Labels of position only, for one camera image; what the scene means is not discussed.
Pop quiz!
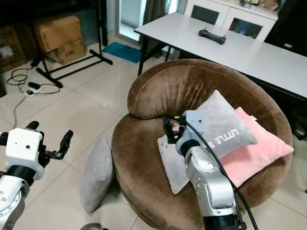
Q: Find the round brown velvet sofa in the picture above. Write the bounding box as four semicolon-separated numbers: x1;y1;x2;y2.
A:
111;58;294;230

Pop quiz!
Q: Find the plain grey pillow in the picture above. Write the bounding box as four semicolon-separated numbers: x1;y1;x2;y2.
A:
80;135;115;214

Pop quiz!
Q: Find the grey pillow with white print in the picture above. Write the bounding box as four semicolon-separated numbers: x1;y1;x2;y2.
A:
156;90;259;195

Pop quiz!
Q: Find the pink pillow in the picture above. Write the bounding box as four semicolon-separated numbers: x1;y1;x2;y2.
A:
220;107;295;188

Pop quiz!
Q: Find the blue floor mat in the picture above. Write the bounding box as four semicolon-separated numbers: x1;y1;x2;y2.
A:
103;42;142;64

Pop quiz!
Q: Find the white power strip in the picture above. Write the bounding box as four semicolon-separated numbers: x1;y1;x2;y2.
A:
26;81;43;96

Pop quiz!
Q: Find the dark cardboard box with label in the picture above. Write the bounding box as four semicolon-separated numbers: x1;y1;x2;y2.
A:
0;24;25;73

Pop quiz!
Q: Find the grey robot foot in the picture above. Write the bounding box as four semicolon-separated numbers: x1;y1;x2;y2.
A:
80;222;106;230

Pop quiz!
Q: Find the small brown cardboard box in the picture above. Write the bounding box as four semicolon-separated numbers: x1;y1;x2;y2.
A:
53;39;87;66

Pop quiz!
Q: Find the black handheld controller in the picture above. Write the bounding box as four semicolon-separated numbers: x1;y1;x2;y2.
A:
198;28;227;45

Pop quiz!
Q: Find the large brown cardboard box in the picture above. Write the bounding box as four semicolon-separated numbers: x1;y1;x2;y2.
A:
34;15;83;53

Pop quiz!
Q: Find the white table with black legs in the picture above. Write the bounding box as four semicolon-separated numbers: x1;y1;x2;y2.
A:
134;11;307;104

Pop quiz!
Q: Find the grey curtain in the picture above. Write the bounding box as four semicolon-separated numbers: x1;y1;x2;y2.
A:
143;0;167;25

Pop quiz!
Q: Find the white cabinet with glass doors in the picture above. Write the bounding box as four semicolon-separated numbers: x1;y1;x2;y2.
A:
183;0;280;42

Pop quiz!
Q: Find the black metal stand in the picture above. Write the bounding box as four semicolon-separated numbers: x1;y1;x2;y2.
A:
31;0;114;89

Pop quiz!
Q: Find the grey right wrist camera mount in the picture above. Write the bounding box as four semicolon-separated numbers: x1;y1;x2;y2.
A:
175;110;205;142

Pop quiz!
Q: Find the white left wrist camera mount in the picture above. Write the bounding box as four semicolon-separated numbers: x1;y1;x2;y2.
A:
13;128;47;167

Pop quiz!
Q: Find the black floor cable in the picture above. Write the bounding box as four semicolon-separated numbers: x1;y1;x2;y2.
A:
7;66;63;130

